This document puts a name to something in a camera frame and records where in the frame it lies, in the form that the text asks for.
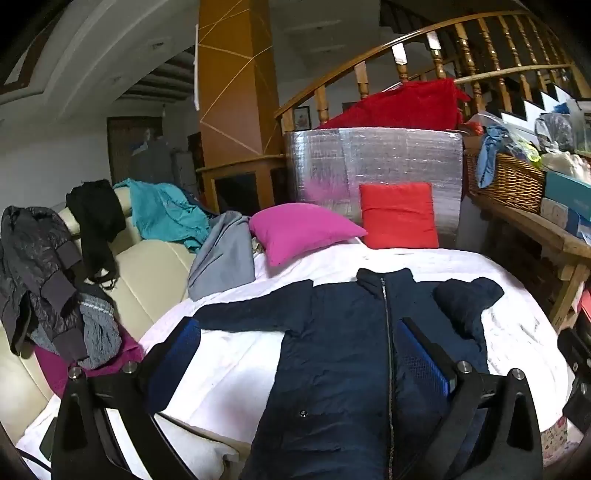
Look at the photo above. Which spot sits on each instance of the large red cushion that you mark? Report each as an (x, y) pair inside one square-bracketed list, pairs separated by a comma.
[(401, 106)]

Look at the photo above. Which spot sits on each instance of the wooden side table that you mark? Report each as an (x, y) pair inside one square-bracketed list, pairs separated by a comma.
[(545, 235)]

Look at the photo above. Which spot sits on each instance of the framed wall picture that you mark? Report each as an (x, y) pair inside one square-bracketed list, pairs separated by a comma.
[(302, 119)]

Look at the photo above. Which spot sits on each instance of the cream leather sofa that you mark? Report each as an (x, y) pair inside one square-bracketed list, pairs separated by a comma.
[(147, 272)]

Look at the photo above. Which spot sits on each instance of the black garment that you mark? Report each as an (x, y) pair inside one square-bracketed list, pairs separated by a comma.
[(94, 217)]

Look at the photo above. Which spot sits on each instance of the wooden stair railing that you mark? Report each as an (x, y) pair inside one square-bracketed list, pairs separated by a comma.
[(374, 51)]

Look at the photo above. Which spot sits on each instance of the grey knit scarf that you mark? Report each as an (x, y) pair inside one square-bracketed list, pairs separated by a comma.
[(99, 332)]

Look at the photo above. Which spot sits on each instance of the dark door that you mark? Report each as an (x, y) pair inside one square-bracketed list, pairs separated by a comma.
[(124, 147)]

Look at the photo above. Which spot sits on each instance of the pink pillow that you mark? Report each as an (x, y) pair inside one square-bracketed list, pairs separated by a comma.
[(300, 230)]

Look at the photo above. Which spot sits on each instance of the light blue cloth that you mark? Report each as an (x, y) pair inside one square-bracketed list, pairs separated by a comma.
[(487, 157)]

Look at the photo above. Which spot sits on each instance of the staircase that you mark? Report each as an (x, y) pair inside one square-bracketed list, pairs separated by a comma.
[(545, 99)]

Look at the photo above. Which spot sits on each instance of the grey cabinet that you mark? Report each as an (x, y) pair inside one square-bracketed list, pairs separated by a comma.
[(184, 168)]

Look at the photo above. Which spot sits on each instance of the clear plastic container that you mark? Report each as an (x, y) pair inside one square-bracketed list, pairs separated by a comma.
[(582, 124)]

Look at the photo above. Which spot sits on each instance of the navy blue zip jacket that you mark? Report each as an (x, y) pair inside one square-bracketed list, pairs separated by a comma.
[(332, 369)]

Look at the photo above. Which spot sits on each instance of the magenta cloth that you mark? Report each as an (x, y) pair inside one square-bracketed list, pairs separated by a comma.
[(51, 369)]

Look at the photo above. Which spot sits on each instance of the cream plastic bag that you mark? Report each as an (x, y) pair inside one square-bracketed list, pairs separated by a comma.
[(565, 164)]

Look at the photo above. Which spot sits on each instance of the white cardboard box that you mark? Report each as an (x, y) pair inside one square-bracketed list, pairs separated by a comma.
[(556, 212)]

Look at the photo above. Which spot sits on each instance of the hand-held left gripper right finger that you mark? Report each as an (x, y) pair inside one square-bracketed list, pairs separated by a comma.
[(422, 355)]

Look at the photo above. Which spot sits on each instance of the grey cloth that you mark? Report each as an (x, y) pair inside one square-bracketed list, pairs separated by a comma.
[(221, 258)]

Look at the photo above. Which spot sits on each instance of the wicker basket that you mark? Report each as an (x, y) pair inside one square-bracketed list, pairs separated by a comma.
[(512, 184)]

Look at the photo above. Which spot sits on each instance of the teal garment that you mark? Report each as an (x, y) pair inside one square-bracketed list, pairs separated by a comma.
[(161, 207)]

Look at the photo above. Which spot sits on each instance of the teal cardboard box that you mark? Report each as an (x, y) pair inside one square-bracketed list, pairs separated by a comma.
[(568, 191)]

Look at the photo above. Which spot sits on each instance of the white bed sheet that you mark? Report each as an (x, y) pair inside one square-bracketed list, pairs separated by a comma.
[(231, 360)]

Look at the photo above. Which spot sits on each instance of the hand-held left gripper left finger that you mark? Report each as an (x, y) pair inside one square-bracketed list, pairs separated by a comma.
[(178, 355)]

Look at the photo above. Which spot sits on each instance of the dark grey puffer jacket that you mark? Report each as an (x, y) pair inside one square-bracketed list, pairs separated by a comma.
[(32, 267)]

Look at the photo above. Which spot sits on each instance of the red pillow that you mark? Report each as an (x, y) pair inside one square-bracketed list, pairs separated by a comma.
[(397, 217)]

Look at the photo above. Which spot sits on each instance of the grey plastic bag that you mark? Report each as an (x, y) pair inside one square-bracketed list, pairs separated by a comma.
[(554, 131)]

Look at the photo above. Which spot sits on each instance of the silver foil insulation panel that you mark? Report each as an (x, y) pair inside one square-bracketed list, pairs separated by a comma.
[(392, 157)]

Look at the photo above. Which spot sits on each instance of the yellow-green item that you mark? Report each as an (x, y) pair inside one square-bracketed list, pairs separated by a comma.
[(528, 151)]

